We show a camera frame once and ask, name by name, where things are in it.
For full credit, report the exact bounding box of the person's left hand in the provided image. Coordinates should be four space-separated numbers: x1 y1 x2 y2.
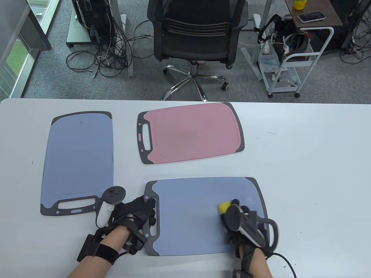
109 195 157 255

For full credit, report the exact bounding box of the person's right hand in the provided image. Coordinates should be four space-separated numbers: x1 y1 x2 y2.
219 199 274 259

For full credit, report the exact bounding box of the yellow sponge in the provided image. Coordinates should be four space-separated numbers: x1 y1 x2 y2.
218 200 234 215

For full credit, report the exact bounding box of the blue cutting board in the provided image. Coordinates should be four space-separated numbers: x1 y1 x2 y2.
143 177 268 257
40 111 114 216

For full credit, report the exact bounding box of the pink cutting board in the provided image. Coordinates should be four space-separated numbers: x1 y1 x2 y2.
137 102 245 165

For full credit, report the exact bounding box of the person's right forearm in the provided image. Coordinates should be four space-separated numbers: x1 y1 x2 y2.
239 248 273 278

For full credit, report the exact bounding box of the grey right hand controller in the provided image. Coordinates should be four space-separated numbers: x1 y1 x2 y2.
225 204 279 255

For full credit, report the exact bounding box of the grey hand controller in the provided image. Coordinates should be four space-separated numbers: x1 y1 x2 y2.
225 204 279 255
96 186 126 228

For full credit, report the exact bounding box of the grey left hand controller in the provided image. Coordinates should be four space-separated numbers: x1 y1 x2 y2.
96 186 126 228

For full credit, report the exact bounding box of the silver metal desk leg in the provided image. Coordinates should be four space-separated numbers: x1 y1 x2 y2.
241 0 274 81

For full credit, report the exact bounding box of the blue packet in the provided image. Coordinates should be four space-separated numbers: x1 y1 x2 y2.
259 55 281 66

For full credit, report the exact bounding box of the black office chair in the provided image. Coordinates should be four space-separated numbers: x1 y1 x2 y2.
146 0 248 102

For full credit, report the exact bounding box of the black bag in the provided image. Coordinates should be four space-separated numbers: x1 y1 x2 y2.
257 14 312 63

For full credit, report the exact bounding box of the glass window panel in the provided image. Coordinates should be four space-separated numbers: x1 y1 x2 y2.
0 32 41 99

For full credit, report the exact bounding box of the black computer tower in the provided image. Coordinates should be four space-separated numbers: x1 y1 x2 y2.
72 0 116 44

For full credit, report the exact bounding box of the white cart with brown top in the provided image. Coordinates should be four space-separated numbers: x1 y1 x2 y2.
257 0 344 98

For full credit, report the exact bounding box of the white smartphone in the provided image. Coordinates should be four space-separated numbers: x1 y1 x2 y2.
297 11 326 23

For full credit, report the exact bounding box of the white desk leg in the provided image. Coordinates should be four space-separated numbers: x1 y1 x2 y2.
110 0 134 77

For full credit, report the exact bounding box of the black left wrist camera strap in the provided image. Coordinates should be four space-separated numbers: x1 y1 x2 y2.
77 234 120 264

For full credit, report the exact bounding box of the black wrist camera strap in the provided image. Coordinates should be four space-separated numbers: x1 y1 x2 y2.
77 234 120 264
232 269 255 278

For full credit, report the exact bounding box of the black right wrist camera strap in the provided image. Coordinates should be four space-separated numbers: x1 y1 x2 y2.
232 269 255 278

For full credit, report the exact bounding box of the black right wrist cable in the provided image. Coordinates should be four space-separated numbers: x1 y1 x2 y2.
272 253 297 278

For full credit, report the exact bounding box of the black floor cable bundle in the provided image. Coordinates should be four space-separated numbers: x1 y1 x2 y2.
66 17 154 78
339 0 371 64

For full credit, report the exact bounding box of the grey metal base plate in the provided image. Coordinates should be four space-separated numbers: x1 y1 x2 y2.
66 12 93 48

